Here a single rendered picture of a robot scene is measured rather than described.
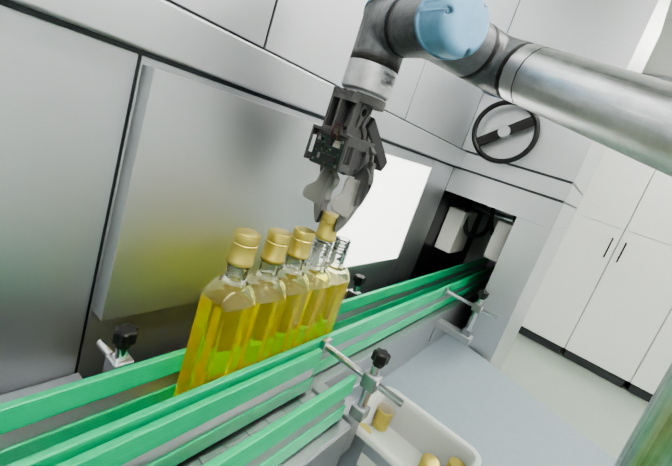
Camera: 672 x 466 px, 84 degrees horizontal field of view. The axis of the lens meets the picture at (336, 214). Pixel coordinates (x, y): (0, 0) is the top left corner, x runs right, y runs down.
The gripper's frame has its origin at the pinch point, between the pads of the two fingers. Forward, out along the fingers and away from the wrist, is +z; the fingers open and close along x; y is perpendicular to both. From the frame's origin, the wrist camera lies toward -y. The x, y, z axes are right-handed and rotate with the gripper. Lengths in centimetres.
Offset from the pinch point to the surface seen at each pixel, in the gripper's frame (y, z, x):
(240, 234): 19.0, 1.8, 0.8
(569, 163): -88, -27, 19
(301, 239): 7.1, 2.9, 1.0
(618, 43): -88, -64, 17
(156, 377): 22.9, 24.2, -2.9
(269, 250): 13.2, 4.3, 1.0
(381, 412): -18.6, 36.7, 14.3
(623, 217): -363, -22, 44
